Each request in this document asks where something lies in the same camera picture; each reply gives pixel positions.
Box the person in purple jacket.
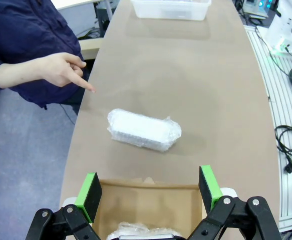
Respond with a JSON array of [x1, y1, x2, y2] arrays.
[[0, 0, 90, 111]]

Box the white slotted base plate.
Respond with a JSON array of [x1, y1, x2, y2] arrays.
[[245, 24, 292, 231]]

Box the long bubble-wrapped clock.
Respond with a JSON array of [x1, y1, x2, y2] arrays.
[[107, 108, 182, 153]]

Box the control box blue lights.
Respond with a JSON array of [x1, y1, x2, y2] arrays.
[[243, 0, 279, 17]]

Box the wide bubble-wrapped clock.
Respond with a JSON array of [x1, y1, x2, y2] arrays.
[[107, 221, 189, 240]]

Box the person's right hand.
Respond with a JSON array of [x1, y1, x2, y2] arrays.
[[39, 52, 96, 94]]

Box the open cardboard box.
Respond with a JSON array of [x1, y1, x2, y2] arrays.
[[92, 177, 208, 240]]

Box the white table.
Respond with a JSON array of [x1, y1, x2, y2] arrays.
[[57, 0, 98, 11]]

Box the black cable with plug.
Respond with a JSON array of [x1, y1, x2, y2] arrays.
[[274, 124, 292, 174]]

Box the person's right forearm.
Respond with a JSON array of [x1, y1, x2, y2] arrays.
[[0, 56, 44, 90]]

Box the clear plastic container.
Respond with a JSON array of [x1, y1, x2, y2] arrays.
[[130, 0, 212, 21]]

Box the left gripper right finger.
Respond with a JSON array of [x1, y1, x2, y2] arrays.
[[187, 164, 281, 240]]

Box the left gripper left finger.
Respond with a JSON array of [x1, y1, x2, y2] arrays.
[[25, 172, 103, 240]]

